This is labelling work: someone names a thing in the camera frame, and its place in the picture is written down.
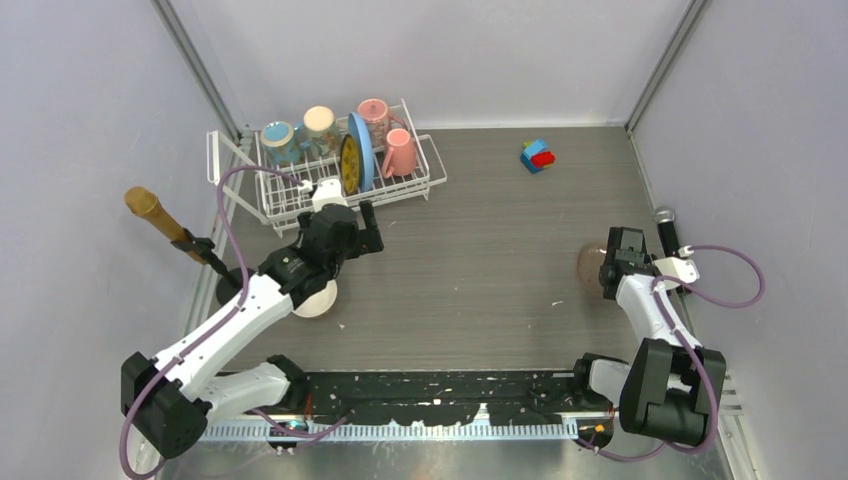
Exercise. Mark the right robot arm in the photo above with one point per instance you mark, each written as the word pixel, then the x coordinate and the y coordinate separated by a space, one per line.
pixel 670 391

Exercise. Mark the white wire dish rack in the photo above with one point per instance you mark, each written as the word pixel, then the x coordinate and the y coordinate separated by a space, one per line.
pixel 277 203

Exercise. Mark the pink patterned cup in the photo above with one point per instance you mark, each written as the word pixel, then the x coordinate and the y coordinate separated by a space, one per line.
pixel 379 120

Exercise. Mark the gold microphone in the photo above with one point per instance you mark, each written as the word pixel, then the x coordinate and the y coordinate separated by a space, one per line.
pixel 146 205

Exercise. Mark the blue plate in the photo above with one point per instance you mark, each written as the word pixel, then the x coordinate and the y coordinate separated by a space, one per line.
pixel 358 128

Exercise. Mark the cream floral bowl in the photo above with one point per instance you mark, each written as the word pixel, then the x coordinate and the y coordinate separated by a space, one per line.
pixel 319 303

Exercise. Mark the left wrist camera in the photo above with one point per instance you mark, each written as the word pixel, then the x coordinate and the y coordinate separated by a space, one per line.
pixel 328 191

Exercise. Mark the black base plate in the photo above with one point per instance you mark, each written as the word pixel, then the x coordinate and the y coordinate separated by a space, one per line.
pixel 440 398

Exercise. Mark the cream floral cup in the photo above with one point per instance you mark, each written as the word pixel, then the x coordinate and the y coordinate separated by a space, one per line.
pixel 322 131

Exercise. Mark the blue mug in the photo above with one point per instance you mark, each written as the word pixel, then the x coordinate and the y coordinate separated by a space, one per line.
pixel 282 143

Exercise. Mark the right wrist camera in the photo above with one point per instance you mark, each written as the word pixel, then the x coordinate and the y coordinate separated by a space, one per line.
pixel 680 266

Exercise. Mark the pink mug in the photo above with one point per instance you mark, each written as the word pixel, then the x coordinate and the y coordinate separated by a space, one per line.
pixel 400 157

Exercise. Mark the black microphone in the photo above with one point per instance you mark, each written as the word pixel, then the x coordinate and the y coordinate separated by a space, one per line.
pixel 664 218

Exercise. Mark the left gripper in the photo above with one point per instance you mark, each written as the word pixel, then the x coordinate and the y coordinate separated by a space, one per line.
pixel 366 239

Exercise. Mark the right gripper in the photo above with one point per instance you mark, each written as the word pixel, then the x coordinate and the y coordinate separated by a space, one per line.
pixel 649 260

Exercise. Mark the colourful toy blocks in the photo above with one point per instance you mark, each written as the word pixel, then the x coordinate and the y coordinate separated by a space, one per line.
pixel 536 156

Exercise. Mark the brown tinted glass cup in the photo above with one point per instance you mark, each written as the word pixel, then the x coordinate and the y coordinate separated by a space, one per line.
pixel 589 261

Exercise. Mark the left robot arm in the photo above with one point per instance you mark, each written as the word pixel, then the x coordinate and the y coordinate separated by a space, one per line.
pixel 174 396

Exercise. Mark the yellow patterned plate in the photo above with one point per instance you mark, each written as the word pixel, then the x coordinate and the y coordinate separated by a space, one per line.
pixel 350 164

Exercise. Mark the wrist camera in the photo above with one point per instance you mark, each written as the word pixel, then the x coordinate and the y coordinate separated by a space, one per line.
pixel 680 266
pixel 328 191

